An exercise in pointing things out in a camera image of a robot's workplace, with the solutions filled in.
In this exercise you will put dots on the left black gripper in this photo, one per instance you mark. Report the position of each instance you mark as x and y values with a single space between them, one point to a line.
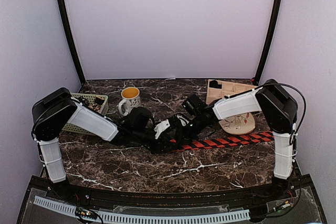
158 147

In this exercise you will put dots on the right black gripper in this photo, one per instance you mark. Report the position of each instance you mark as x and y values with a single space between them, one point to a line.
181 135

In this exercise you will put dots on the red navy striped tie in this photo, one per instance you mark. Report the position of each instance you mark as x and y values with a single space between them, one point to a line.
231 141

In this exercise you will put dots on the white patterned mug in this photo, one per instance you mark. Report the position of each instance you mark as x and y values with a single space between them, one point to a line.
130 99

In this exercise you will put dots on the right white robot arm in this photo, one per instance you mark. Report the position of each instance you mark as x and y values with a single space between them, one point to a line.
272 99

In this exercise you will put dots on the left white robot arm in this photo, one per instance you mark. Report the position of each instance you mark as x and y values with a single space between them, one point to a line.
60 109

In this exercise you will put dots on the black rolled tie in box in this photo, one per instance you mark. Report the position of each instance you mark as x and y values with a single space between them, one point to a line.
215 84

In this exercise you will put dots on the bird pattern ceramic plate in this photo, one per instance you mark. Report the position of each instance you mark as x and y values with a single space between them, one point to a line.
239 124

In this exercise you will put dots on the wooden compartment organizer box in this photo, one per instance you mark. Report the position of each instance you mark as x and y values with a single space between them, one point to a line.
228 88

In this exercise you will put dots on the green plastic basket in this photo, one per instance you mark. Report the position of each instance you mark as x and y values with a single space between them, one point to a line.
88 121

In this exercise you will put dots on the brown patterned tie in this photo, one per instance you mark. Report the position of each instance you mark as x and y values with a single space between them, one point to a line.
93 102

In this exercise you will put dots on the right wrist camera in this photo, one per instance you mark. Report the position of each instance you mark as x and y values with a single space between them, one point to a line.
183 119

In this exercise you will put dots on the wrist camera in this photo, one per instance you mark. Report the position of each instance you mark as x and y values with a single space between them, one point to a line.
161 127
183 119

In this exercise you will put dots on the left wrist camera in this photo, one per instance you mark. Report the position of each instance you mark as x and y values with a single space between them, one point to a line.
161 127

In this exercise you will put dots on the white slotted cable duct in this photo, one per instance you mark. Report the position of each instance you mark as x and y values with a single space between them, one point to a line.
141 215

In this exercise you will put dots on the black front rail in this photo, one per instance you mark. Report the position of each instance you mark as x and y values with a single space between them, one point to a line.
304 194

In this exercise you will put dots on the right black frame post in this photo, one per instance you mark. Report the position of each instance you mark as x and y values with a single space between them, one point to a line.
268 40

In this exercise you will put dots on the black frame post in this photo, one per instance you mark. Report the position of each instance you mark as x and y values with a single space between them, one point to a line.
70 40
268 40

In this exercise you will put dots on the left black frame post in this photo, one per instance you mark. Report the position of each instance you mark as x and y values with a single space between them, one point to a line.
70 40

